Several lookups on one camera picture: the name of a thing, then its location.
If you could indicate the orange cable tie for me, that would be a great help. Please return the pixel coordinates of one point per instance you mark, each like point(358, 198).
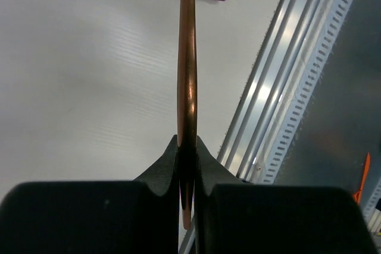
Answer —
point(358, 194)

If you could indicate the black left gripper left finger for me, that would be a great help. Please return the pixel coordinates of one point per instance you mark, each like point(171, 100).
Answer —
point(138, 216)

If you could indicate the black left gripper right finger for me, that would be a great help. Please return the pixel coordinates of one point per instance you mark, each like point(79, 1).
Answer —
point(232, 216)

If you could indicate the aluminium front rail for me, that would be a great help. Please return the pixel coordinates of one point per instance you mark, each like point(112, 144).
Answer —
point(277, 92)

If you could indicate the slotted grey cable duct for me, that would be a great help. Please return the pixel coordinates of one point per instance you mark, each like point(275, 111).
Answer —
point(330, 135)

